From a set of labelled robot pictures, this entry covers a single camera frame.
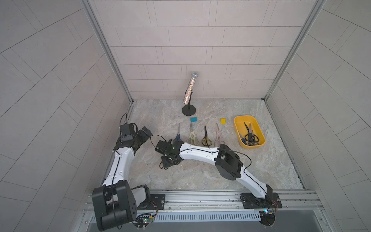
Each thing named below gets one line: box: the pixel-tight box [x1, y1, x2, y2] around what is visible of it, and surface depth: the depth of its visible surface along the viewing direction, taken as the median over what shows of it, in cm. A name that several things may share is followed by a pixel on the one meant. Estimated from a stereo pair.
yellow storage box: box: [233, 115, 266, 150], surface depth 99 cm
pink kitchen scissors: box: [214, 122, 226, 148], surface depth 96 cm
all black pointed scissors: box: [243, 122, 256, 143], surface depth 96 cm
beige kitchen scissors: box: [186, 121, 200, 146], surface depth 95 cm
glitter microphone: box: [182, 71, 200, 105], surface depth 96 cm
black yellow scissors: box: [201, 124, 213, 148], surface depth 95 cm
